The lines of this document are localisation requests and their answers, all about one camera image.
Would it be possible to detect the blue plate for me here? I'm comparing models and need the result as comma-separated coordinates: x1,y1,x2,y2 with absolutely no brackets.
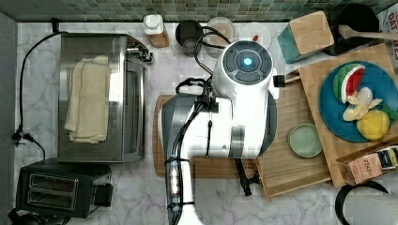
318,61,398,143

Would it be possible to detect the black two-slot toaster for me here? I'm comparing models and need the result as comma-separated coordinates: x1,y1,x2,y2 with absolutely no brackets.
16,157,113,218

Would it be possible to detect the wooden spoon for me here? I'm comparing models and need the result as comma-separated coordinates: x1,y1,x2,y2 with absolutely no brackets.
338,24,398,40

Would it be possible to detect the black utensil holder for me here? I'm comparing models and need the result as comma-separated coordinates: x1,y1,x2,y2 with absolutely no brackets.
323,3,379,56

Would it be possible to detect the tea bag box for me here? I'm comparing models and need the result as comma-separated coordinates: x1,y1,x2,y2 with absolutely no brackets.
338,145,397,186

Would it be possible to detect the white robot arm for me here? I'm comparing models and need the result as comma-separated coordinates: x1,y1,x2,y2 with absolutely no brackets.
158,40,277,225

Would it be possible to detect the white lid with red knob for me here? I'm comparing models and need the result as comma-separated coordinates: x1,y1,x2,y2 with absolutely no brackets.
238,22,272,49

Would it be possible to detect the toy peeled banana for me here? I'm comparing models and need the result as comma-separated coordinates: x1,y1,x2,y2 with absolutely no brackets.
343,87,382,121

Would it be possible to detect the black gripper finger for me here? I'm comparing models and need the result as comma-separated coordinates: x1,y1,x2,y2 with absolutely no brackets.
234,158,261,197

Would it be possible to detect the black power cable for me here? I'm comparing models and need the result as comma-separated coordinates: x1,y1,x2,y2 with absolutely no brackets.
11,18,69,161

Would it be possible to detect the teal canister with wooden lid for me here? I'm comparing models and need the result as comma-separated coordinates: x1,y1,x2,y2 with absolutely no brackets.
277,10,334,64

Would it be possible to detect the clear glass jar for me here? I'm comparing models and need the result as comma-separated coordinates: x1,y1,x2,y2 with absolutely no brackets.
204,17,235,58

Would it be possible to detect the white bottle on wooden base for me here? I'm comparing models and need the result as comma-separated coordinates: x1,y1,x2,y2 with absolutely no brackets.
144,14,169,48

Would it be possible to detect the wooden drawer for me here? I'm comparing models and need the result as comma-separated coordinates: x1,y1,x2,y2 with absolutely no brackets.
255,81,331,202

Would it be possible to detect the black cup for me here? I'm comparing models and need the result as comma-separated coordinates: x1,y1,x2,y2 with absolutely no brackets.
175,20,203,57

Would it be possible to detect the green round lid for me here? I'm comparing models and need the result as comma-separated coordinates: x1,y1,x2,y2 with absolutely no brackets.
287,124,323,158

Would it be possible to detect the white paper towel roll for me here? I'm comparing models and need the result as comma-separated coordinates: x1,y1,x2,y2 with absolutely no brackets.
343,187,398,225

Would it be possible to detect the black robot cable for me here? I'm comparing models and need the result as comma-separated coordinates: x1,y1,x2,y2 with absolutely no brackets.
175,25,232,95

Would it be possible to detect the toy watermelon slice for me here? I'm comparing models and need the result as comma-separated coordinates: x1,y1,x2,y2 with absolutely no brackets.
333,63,365,103

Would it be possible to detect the toy lemon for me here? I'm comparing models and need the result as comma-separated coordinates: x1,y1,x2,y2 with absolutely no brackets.
357,110,390,141

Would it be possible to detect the black paper towel holder base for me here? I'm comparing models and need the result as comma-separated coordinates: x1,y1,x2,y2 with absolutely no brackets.
334,180,389,225

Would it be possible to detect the stainless steel toaster oven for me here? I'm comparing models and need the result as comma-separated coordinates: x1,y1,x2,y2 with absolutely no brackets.
57,33,152,163

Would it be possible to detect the folded beige towel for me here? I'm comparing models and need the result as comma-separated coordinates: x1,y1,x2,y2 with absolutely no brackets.
64,55,111,143

